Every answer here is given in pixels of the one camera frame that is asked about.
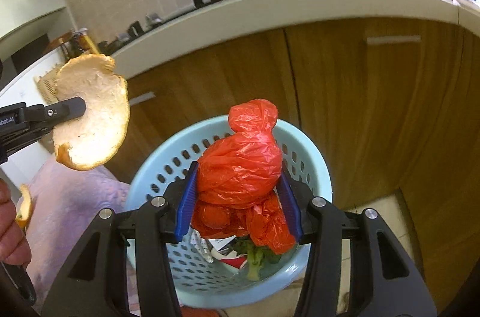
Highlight wooden kitchen cabinets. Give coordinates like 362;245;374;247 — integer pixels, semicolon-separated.
107;18;479;309

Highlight dark sauce bottle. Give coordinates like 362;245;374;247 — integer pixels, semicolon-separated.
70;28;100;57

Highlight white countertop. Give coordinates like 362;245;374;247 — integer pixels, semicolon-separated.
113;0;479;79

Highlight beige utensil holder basket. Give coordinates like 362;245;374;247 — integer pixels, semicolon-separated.
34;64;62;105

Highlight red plastic bag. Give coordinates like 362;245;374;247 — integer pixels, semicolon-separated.
192;99;295;254

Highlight orange peel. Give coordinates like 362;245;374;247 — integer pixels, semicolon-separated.
53;54;130;171

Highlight white heart pattern paper bag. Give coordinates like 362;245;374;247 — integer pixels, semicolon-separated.
190;229;214;263

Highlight person left hand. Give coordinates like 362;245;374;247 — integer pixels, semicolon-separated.
0;180;32;268

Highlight light blue plastic basket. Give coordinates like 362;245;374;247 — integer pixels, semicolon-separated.
126;113;332;309

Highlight green bok choy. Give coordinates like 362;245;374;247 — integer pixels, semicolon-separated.
232;237;281;281

